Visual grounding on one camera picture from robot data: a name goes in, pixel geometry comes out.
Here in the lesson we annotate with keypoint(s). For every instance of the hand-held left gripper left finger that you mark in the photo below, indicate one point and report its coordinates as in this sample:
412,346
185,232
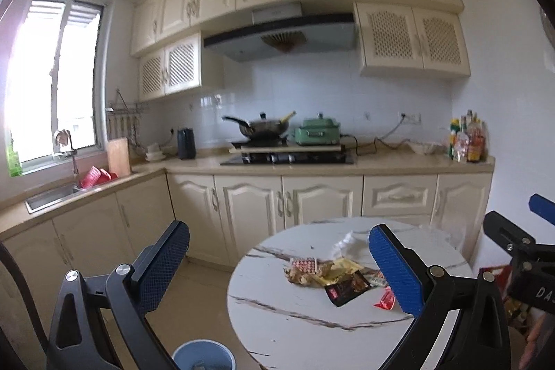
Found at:
162,261

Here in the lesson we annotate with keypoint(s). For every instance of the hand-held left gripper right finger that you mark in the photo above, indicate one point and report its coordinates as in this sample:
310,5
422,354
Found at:
396,274

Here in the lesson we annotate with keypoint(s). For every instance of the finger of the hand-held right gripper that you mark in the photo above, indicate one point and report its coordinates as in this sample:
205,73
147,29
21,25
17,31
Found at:
544,208
505,229

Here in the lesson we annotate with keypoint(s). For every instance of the clear plastic bag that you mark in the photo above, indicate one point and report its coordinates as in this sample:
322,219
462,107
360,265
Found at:
349,244

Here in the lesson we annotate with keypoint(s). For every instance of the blue trash bin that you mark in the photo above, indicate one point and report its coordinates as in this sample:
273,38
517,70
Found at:
180,355

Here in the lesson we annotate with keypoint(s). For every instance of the small red white wrapper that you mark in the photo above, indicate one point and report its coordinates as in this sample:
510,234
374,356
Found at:
377,279

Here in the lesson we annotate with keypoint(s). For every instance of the red bag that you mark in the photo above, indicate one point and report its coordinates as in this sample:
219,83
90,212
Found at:
496,281

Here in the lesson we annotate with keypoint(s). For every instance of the black red wrapper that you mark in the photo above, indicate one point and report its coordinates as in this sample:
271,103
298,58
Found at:
347,288

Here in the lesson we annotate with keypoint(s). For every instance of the yellow snack wrapper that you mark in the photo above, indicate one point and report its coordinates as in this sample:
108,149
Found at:
342,266

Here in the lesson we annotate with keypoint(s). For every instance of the cluster of condiment bottles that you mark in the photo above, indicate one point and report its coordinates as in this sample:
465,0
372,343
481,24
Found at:
468,140

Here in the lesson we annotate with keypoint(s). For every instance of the brown crumpled snack wrapper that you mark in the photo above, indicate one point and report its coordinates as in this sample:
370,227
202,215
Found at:
299,275

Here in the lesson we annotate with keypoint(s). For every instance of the cream lower kitchen cabinets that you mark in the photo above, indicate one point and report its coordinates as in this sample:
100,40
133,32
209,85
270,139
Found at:
247,205

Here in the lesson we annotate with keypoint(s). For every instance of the red dish rack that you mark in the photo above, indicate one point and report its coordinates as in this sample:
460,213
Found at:
95,177

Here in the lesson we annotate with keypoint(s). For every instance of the stacked white bowls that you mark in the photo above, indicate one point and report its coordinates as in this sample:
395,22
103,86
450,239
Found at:
155,153

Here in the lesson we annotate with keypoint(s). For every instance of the wooden cutting board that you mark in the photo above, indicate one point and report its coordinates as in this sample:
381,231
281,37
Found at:
119,157

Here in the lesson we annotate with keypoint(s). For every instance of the black electric kettle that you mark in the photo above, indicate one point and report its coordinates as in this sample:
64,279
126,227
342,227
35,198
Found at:
186,144

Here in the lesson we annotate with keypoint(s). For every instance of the steel sink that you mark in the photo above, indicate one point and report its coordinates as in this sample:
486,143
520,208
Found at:
52,199

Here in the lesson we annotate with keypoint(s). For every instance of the steel faucet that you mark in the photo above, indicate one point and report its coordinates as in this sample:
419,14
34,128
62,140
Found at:
73,162

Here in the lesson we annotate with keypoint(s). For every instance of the black portable burner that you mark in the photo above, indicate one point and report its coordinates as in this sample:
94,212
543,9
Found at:
260,142

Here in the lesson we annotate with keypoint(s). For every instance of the long wooden board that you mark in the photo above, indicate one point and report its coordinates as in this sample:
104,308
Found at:
303,148

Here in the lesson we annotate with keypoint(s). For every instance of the black gas hob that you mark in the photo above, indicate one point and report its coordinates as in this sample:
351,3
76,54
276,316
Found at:
286,159

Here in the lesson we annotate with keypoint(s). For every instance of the green electric cooker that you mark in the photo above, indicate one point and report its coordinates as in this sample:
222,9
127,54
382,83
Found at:
318,131

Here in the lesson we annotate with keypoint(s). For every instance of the black wok with lid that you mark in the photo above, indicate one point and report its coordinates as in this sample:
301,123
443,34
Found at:
264,128

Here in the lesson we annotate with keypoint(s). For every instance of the green bottle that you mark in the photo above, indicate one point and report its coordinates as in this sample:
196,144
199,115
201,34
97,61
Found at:
14,162

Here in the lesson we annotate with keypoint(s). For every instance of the wooden spatula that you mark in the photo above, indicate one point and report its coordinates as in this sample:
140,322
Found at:
288,116

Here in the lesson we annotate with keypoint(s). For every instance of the kitchen window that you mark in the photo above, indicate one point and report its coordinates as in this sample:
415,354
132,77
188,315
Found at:
56,84

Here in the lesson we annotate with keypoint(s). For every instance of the grey range hood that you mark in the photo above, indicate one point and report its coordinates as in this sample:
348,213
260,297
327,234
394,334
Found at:
277,36

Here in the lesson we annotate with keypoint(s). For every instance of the white wall socket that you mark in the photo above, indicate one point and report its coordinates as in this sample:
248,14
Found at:
411,118

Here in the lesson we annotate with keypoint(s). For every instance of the wall utensil rack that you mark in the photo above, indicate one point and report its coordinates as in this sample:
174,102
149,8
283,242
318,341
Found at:
125,118

